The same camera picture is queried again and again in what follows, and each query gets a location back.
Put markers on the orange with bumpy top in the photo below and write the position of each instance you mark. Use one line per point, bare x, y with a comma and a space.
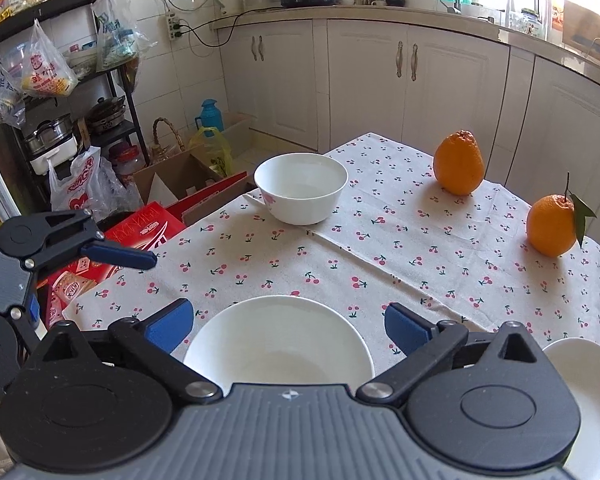
458, 162

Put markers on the large white fruit print plate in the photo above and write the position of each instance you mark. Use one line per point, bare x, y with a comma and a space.
580, 385

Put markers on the teal thermos flask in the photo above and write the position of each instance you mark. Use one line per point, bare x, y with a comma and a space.
210, 117

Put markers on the pink snack packets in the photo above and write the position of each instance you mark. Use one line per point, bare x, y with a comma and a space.
72, 290

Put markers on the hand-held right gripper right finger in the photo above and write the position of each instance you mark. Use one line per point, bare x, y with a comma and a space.
407, 327

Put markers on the yellow plastic bag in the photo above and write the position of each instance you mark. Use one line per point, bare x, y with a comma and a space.
215, 152

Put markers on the white kitchen cabinets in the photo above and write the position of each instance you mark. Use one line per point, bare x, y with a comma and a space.
370, 85

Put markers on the wicker basket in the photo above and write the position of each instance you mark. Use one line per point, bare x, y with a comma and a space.
166, 145

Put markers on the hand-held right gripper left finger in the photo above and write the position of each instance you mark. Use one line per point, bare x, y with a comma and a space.
167, 325

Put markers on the dark pot with lid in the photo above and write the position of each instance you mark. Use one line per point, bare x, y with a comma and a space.
105, 115

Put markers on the white electric cooker pot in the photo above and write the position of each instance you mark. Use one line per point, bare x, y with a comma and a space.
50, 145

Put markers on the medium pink floral bowl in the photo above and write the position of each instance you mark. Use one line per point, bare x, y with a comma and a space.
280, 340

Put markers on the kitchen countertop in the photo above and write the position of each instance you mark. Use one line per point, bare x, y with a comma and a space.
430, 17

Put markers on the red printed box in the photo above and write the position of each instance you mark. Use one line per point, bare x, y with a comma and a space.
145, 232

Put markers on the white power strip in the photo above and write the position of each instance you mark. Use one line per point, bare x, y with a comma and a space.
173, 25

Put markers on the brown cardboard box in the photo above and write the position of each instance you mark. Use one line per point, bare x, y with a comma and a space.
180, 175

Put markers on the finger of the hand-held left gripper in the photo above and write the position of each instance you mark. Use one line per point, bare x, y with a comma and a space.
27, 330
125, 257

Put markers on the hanging clear plastic bag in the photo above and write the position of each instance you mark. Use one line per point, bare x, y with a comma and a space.
0, 90

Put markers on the red lid plastic jar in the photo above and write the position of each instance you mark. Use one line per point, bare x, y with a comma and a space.
126, 162

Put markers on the cherry print tablecloth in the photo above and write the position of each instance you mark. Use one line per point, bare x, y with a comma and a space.
330, 260

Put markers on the orange with leaf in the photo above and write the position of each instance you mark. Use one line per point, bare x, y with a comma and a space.
552, 225

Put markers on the hanging bag with yellow packets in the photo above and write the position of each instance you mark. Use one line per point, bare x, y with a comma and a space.
47, 70

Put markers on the plain white bowl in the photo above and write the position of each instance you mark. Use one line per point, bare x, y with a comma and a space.
300, 190

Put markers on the black metal shelf rack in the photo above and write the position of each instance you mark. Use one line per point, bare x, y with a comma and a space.
125, 95

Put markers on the white bag with red print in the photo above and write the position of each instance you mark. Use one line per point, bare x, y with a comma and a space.
77, 185

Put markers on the plastic bag with blue print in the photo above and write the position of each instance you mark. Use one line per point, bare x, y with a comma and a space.
117, 35

